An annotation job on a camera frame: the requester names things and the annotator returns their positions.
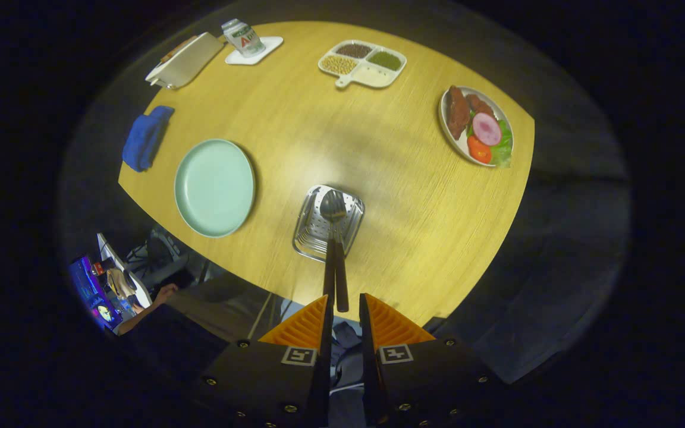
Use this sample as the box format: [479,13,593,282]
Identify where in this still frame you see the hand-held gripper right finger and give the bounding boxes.
[359,292,508,428]

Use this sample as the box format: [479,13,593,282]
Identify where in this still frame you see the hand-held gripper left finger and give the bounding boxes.
[190,294,335,428]

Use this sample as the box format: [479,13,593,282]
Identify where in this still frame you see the wooden handled metal fork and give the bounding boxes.
[322,220,336,305]

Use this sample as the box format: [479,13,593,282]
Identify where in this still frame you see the wooden handled metal spoon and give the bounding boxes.
[319,189,350,313]

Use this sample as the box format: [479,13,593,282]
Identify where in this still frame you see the green ceramic plate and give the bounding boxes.
[174,139,256,238]

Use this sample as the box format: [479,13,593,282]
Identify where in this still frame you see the white panel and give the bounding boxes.
[98,233,153,309]

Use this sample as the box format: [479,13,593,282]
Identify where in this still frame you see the glowing blue computer monitor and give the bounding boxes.
[69,256,122,331]

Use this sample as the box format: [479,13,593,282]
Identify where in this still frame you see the white food plate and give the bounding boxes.
[439,86,514,168]

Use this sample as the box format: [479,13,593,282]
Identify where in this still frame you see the red tomato slice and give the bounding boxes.
[467,135,492,165]

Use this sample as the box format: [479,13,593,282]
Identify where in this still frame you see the green lettuce leaf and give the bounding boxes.
[490,119,513,168]

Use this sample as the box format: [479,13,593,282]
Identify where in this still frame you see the pink ham slice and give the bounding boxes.
[472,112,502,146]

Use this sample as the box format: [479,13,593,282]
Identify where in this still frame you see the large brown meat piece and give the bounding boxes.
[447,86,472,140]

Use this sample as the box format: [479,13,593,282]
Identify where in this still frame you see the blue cloth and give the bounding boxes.
[122,106,175,173]

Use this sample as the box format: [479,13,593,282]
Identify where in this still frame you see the white divided snack tray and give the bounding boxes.
[318,39,407,90]

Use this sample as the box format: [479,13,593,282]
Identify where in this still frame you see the small brown meat piece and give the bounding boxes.
[467,94,496,119]

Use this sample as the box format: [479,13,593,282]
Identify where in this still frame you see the pile of yellow soybeans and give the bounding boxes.
[321,55,358,75]

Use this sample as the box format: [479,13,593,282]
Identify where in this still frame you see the pile of green beans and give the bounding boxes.
[368,51,403,71]

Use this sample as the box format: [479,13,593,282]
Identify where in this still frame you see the pile of dark red beans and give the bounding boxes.
[337,43,374,59]

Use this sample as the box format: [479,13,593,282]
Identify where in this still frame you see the white square coaster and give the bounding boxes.
[225,36,284,65]

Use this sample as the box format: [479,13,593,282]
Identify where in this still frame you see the white toaster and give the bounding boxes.
[145,32,225,90]

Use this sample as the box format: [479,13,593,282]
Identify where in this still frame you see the small white drink bottle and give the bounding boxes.
[222,18,266,58]

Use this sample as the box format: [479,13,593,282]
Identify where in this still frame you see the toast slice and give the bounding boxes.
[161,36,199,63]

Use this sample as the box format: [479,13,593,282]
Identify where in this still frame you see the metal wire basket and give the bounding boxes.
[292,185,365,263]

